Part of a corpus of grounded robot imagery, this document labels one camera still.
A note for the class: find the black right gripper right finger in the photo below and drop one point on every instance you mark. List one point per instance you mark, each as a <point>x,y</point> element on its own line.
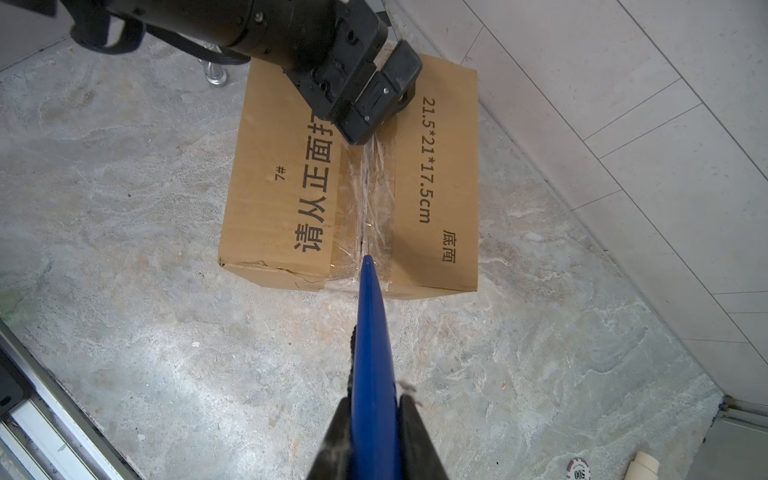
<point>419,459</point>

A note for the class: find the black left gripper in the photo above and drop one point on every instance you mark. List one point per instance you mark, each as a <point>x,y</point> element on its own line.
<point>343,86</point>

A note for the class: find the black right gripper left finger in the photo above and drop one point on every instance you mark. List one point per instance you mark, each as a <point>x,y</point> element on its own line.
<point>333,458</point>

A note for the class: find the blue box cutter knife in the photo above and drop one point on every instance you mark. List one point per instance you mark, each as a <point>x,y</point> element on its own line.
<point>374,410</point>

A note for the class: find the brown cardboard express box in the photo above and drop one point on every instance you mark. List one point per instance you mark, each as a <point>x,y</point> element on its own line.
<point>279,223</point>

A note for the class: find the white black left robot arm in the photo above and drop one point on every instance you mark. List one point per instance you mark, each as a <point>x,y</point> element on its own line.
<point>230,32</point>

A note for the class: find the small silver metal piece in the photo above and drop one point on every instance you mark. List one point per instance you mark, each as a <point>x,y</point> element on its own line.
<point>215,74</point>

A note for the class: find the cream plastic handle tool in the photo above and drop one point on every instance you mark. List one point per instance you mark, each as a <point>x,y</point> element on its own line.
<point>642,467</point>

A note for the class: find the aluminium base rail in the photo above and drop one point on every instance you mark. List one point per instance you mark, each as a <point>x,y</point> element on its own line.
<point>44,433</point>

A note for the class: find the aluminium corner post right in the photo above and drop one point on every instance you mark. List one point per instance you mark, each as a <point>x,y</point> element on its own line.
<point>735,445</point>

